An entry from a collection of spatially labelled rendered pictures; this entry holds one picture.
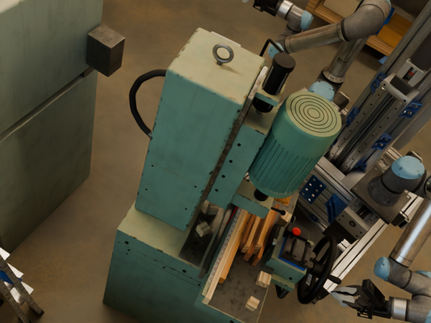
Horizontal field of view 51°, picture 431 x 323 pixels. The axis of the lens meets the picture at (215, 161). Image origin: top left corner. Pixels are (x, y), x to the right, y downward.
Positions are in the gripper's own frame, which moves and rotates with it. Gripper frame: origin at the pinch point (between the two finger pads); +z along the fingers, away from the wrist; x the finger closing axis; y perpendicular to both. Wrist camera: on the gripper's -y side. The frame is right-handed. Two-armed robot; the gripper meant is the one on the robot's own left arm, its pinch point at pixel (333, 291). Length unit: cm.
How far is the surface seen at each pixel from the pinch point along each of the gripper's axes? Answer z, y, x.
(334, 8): 56, 25, 295
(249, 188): 29, -40, 9
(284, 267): 15.3, -16.8, -4.8
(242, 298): 25.5, -17.4, -20.2
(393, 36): 6, 48, 286
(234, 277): 29.9, -20.1, -14.8
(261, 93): 16, -84, 3
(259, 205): 24.4, -36.7, 4.8
